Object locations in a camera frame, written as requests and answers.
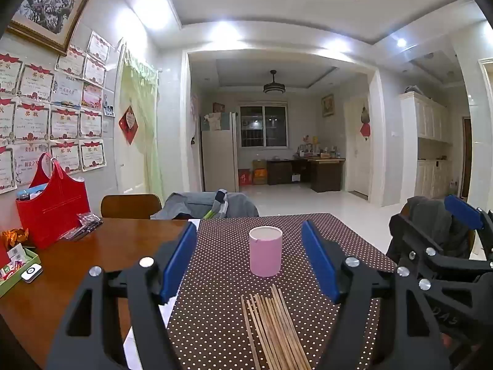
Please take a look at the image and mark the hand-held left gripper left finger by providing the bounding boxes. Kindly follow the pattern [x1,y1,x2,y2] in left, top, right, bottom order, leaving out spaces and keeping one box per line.
[46,221,199,370]

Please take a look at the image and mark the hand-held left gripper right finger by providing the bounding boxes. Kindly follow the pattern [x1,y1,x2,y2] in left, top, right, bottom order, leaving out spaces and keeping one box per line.
[300,220,451,370]

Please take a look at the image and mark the pink cup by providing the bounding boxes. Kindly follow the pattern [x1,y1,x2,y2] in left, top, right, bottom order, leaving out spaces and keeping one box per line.
[249,227,283,278]

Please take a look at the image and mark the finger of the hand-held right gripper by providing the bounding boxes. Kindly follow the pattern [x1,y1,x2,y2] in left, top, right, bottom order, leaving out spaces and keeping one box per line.
[386,213,493,293]
[443,195,493,241]

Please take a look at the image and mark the orange snack wrappers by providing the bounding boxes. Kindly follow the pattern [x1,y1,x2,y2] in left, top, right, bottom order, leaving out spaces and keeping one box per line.
[0,228,29,247]

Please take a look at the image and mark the small white device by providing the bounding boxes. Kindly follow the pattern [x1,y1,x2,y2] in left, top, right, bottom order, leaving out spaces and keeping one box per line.
[21,264,43,283]

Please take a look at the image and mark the assorted small bottles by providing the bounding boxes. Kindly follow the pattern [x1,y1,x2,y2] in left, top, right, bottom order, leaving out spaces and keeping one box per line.
[296,135,343,158]

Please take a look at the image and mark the red tote bag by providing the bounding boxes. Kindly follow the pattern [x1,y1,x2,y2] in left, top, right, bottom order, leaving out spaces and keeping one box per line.
[15,152,92,250]

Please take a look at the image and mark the grey jacket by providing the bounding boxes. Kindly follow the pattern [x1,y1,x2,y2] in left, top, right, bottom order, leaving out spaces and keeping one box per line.
[151,190,259,220]

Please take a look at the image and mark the white tall cabinet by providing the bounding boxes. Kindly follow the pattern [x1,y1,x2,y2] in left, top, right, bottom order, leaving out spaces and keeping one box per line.
[399,92,453,200]

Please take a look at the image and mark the brown door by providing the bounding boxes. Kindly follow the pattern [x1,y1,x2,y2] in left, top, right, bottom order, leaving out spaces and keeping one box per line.
[462,117,471,197]

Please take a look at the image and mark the dark wooden desk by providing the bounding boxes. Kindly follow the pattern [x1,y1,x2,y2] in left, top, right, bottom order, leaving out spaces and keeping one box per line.
[267,156,346,192]

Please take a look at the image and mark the orange cardboard box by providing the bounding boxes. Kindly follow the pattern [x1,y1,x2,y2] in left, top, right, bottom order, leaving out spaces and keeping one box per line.
[252,160,267,185]

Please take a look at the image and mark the barred window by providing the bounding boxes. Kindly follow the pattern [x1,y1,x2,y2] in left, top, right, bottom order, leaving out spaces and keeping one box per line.
[239,102,289,149]

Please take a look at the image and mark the brown wooden chair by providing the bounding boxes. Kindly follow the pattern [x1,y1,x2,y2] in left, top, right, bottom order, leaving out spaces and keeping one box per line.
[101,194,163,220]

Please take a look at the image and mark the clear plastic pen packet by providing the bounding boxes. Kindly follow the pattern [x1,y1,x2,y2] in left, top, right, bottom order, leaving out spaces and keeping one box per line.
[62,213,104,241]

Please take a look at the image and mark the green tray box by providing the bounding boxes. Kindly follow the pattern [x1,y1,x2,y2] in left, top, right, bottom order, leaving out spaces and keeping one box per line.
[0,247,41,297]

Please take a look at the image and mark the red diamond wall decoration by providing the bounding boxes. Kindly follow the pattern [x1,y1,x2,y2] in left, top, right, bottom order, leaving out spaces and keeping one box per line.
[119,105,138,145]

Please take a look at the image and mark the white door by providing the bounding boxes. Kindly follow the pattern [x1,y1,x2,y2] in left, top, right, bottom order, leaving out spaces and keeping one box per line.
[344,98,372,200]

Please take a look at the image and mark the round ceiling lamp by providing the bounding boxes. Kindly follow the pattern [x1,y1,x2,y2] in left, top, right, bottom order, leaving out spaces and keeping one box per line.
[263,70,286,95]

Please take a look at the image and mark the framed tree picture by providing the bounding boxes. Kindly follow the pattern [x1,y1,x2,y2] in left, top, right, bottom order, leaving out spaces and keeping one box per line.
[7,0,94,56]

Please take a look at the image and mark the dark jacket on chair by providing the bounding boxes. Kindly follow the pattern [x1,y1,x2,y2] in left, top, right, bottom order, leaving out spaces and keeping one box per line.
[389,196,472,257]

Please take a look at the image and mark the bundle of wooden chopsticks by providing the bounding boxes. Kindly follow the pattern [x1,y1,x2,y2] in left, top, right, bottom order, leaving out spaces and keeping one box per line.
[241,284,312,370]

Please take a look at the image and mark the white refrigerator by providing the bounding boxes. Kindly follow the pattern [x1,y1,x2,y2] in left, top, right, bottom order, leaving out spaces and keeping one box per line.
[200,112,239,192]

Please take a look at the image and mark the brown polka dot tablecloth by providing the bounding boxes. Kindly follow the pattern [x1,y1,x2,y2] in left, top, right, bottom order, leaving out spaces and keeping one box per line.
[165,213,397,370]

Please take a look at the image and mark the pale green curtain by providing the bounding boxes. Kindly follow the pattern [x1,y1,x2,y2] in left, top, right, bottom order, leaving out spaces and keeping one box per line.
[117,39,164,201]

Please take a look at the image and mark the red door decoration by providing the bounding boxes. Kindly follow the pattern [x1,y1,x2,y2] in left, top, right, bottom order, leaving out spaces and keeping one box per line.
[360,104,372,139]

